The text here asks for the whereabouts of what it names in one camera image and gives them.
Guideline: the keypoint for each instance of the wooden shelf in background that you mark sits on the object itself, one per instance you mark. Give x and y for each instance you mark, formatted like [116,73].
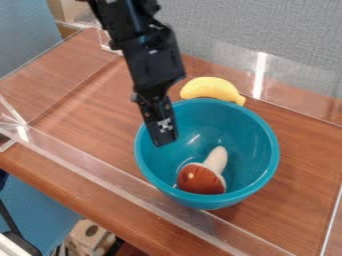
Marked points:
[72,16]

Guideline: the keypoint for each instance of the red and white toy mushroom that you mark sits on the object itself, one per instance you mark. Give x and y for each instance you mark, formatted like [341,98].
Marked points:
[202,178]

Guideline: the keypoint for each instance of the blue plastic bowl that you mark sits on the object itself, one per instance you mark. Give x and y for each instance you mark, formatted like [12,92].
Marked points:
[211,123]

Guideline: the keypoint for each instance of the clear acrylic table barrier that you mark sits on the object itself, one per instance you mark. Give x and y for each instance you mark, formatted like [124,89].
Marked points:
[66,113]

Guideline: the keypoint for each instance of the yellow toy banana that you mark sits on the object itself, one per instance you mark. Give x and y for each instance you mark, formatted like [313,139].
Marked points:
[211,87]

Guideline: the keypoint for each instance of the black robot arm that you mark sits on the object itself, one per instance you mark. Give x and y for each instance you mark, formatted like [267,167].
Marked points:
[119,13]

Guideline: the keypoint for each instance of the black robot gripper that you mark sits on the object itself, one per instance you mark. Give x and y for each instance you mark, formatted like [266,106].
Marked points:
[155,65]

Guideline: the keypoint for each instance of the wooden block with hole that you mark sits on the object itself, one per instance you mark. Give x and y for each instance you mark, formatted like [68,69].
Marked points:
[88,239]

